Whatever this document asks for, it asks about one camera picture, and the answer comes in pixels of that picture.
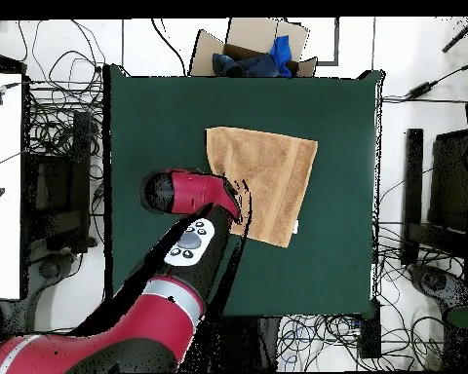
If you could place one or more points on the tan terry towel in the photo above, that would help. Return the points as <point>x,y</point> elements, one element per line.
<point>273,175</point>

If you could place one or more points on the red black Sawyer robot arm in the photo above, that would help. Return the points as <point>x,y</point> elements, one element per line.
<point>195,194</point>

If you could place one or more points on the dark green tablecloth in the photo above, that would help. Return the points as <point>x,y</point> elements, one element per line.
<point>160,117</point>

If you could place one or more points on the navy blue garment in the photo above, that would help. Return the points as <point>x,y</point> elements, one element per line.
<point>253,66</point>

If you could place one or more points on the bright blue cloth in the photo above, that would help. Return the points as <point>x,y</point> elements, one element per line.
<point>281,50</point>

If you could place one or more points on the brown cardboard box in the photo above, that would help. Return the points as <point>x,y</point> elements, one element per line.
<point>253,33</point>

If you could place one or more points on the black upright bar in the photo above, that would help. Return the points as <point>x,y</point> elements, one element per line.
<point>412,187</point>

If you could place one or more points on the black floor box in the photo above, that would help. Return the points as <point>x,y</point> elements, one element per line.
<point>370,335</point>

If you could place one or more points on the grey chair base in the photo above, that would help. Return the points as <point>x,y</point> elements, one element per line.
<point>50,269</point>

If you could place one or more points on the black chair base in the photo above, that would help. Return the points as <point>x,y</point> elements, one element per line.
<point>435,282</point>

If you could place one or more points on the black power adapter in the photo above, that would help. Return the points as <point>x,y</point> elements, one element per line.
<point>419,90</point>

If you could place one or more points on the white desk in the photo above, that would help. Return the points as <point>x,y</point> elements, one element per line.
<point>2,194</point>

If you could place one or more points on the black tripod leg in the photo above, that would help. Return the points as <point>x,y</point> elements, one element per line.
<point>462,36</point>

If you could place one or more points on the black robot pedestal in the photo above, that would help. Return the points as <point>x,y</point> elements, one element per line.
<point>257,343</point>

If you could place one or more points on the black equipment frame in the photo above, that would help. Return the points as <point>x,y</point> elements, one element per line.
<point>58,194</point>

